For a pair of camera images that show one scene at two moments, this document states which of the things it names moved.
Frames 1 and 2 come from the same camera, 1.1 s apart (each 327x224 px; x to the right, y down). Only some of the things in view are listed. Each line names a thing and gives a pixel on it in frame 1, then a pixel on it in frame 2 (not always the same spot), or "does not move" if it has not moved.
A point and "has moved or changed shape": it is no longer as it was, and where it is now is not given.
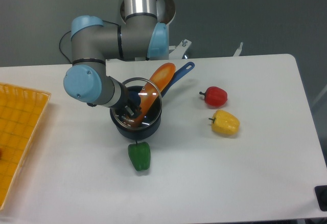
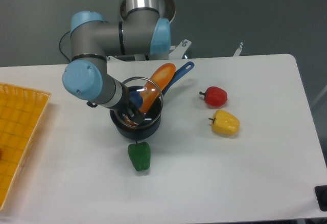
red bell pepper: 215,96 does not move
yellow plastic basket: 22,109 does not move
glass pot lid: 151,99 has moved or changed shape
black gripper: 130,97 to 132,111
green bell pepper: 140,155 does not move
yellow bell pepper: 224,124 does not move
